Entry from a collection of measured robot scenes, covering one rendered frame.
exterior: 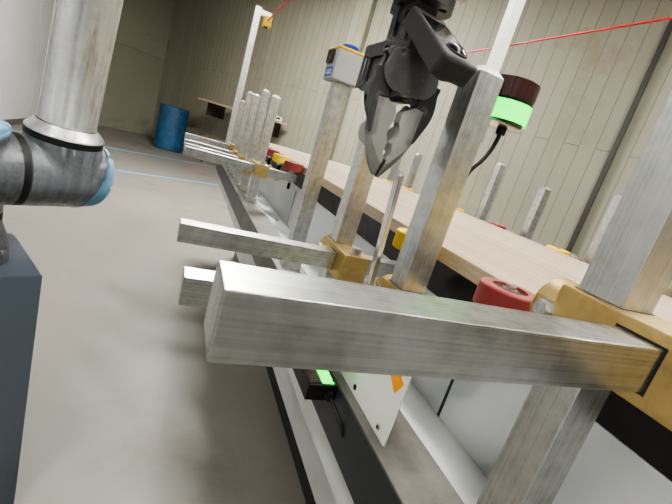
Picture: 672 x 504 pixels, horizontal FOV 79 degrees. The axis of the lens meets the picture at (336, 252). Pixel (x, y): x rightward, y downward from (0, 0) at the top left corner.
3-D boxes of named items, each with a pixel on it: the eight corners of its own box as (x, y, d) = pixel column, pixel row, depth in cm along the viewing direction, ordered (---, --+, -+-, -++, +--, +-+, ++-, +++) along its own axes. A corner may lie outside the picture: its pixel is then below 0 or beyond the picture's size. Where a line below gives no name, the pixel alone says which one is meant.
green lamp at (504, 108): (498, 115, 47) (506, 95, 47) (466, 113, 52) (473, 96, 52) (535, 130, 49) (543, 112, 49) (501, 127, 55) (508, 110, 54)
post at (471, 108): (355, 419, 57) (484, 61, 46) (346, 402, 60) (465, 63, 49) (377, 419, 59) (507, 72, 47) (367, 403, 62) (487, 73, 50)
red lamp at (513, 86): (507, 92, 46) (514, 72, 46) (474, 93, 52) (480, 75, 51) (544, 109, 49) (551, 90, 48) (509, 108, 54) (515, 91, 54)
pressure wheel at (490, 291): (476, 373, 53) (510, 293, 50) (441, 341, 60) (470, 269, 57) (521, 377, 56) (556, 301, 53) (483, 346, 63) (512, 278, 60)
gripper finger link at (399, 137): (380, 175, 57) (401, 108, 55) (400, 182, 52) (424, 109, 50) (360, 169, 56) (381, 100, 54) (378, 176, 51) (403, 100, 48)
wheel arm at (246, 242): (175, 247, 62) (180, 220, 61) (175, 240, 65) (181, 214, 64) (413, 288, 79) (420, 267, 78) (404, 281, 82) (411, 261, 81)
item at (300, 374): (310, 438, 53) (320, 409, 52) (277, 346, 73) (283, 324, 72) (344, 438, 55) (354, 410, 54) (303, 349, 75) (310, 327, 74)
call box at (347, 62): (330, 81, 89) (340, 43, 87) (321, 82, 95) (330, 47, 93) (358, 92, 92) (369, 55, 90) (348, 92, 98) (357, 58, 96)
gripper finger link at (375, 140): (360, 169, 56) (381, 100, 54) (378, 176, 51) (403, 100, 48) (340, 163, 55) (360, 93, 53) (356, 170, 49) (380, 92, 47)
